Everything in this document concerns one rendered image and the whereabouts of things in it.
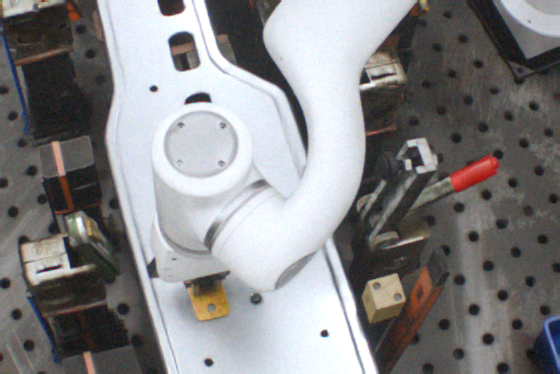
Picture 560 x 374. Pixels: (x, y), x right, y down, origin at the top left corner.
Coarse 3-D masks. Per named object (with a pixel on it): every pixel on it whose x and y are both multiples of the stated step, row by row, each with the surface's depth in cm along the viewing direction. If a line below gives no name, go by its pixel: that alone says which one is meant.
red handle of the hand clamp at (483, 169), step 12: (468, 168) 116; (480, 168) 115; (492, 168) 115; (444, 180) 118; (456, 180) 116; (468, 180) 116; (480, 180) 116; (432, 192) 118; (444, 192) 117; (420, 204) 118; (372, 216) 121
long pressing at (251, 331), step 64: (128, 0) 138; (192, 0) 138; (128, 64) 134; (128, 128) 131; (256, 128) 132; (128, 192) 128; (320, 256) 126; (192, 320) 122; (256, 320) 122; (320, 320) 123
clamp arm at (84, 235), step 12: (72, 216) 114; (84, 216) 115; (72, 228) 113; (84, 228) 113; (96, 228) 116; (72, 240) 113; (84, 240) 113; (96, 240) 116; (108, 240) 124; (84, 252) 116; (96, 252) 117; (108, 252) 122; (84, 264) 123; (108, 264) 121; (108, 276) 124
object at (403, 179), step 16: (416, 144) 108; (384, 160) 107; (400, 160) 108; (416, 160) 108; (432, 160) 107; (384, 176) 108; (400, 176) 113; (416, 176) 107; (432, 176) 108; (384, 192) 117; (400, 192) 111; (416, 192) 111; (368, 208) 120; (384, 208) 119; (400, 208) 114; (384, 224) 117; (368, 240) 122
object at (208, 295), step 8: (200, 280) 123; (208, 280) 122; (200, 288) 122; (208, 288) 123; (192, 296) 122; (200, 296) 122; (208, 296) 122; (216, 296) 122; (224, 296) 122; (200, 304) 122; (208, 304) 122; (216, 304) 122; (224, 304) 122; (200, 312) 122; (208, 312) 122; (216, 312) 122; (224, 312) 122; (200, 320) 121
